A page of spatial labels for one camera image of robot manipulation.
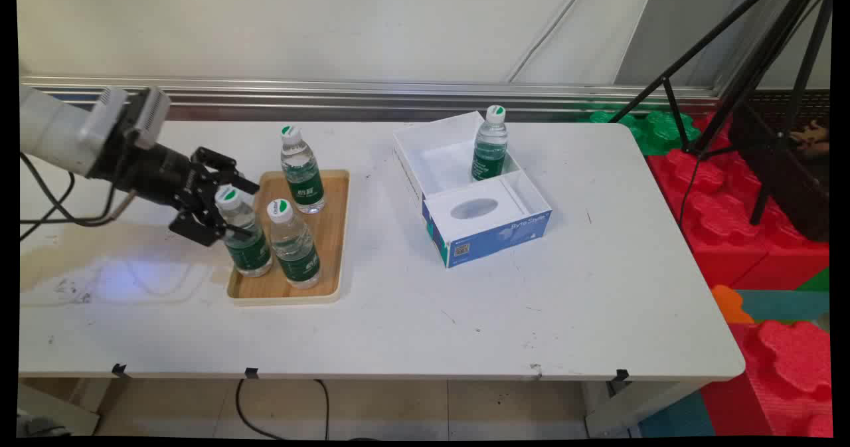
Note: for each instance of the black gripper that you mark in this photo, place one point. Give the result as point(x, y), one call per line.
point(153, 171)

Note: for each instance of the water bottle green label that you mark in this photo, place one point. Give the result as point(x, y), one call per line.
point(295, 254)
point(490, 151)
point(304, 178)
point(249, 253)

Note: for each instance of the wooden tray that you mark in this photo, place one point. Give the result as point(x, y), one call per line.
point(329, 234)

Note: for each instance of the black tape piece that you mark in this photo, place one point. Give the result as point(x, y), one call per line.
point(251, 372)
point(621, 375)
point(119, 369)

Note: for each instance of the white table leg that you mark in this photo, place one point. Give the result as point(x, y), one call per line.
point(637, 407)
point(56, 410)

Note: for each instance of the white and blue cardboard box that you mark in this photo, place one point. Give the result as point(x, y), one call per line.
point(491, 231)

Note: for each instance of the green foam block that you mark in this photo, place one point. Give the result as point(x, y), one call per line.
point(664, 128)

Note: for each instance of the red foam block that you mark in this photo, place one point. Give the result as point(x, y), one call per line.
point(790, 374)
point(710, 214)
point(790, 261)

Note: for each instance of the orange foam piece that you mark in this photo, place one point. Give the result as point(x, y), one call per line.
point(729, 304)

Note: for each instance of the black tripod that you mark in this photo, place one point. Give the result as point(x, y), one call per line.
point(754, 68)

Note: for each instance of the black mesh basket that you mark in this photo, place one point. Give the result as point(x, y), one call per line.
point(790, 188)

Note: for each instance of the teal floor mat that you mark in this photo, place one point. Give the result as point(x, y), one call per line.
point(783, 304)

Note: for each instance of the small brown object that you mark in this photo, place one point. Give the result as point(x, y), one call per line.
point(811, 136)

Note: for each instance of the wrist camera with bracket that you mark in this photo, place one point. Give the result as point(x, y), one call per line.
point(149, 111)

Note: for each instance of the aluminium wall rail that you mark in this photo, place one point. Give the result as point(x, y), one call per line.
point(398, 91)

